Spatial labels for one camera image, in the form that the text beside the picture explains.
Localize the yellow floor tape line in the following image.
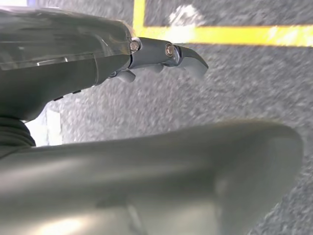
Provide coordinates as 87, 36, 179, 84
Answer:
133, 0, 313, 48

